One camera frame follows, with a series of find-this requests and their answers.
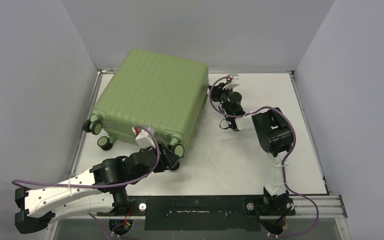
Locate green suitcase with blue lining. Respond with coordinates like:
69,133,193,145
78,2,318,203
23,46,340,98
89,48,209,148

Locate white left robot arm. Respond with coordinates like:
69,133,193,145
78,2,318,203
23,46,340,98
14,143,185,234

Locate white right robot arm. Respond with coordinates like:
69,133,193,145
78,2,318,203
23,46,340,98
208,82,296,214

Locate far left suitcase wheel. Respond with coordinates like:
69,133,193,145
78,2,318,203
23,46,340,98
171,143,185,159

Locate middle left suitcase wheel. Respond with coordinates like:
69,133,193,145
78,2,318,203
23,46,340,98
82,119,103,135

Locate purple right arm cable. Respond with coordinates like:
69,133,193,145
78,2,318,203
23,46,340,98
208,76,320,239

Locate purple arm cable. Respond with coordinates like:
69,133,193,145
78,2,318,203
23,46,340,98
208,76,320,239
11,125,162,240

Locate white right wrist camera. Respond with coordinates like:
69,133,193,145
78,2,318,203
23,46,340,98
223,73,240,89

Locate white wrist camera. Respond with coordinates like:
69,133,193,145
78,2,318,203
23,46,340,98
223,73,240,89
132,126,156,149

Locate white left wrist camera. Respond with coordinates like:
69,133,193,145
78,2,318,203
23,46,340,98
132,126,156,149

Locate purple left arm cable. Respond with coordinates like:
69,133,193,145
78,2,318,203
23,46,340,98
11,125,162,240

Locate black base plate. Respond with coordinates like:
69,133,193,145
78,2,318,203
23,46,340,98
108,195,296,232

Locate aluminium frame rail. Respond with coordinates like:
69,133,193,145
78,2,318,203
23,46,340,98
291,195,348,219

